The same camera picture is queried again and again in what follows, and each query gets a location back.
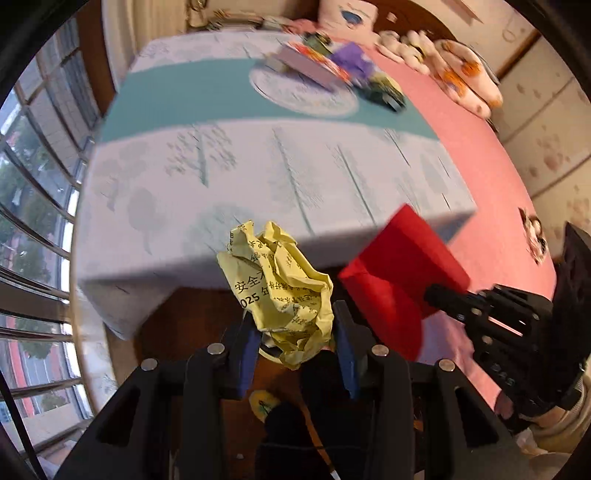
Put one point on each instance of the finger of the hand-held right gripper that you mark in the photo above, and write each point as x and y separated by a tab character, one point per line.
508	360
448	300

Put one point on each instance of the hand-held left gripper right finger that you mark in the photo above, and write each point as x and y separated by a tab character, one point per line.
347	355

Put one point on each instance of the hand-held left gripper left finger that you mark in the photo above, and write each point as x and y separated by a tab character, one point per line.
244	364

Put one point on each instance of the yellow paper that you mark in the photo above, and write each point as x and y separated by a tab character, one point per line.
277	286

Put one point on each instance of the green and black packet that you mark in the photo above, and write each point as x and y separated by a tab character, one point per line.
383	92

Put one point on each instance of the purple plastic bag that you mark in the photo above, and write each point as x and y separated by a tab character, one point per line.
353	62

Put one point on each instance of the pink and red box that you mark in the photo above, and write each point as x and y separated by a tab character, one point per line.
309	67

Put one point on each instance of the small green box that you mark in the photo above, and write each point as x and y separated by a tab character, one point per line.
316	40

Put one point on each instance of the person's right forearm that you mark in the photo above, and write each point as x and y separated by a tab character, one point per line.
563	441

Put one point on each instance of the person's right hand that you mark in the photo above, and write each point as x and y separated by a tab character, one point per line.
549	420

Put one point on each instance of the yellow slipper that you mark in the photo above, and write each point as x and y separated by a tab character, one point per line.
263	404

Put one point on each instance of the small doll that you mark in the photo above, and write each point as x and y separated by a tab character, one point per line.
533	235

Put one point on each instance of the pink blanket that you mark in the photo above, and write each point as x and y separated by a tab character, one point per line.
485	194

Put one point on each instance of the table with tree-print cloth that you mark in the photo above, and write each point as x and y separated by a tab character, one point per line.
231	175

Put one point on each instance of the rolled cartoon quilt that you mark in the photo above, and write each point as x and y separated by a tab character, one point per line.
466	78

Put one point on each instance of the window with metal grille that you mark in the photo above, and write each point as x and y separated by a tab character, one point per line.
37	230

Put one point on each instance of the wooden headboard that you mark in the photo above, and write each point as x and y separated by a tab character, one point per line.
429	18

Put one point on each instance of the wall shelf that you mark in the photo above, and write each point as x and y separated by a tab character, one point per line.
468	9

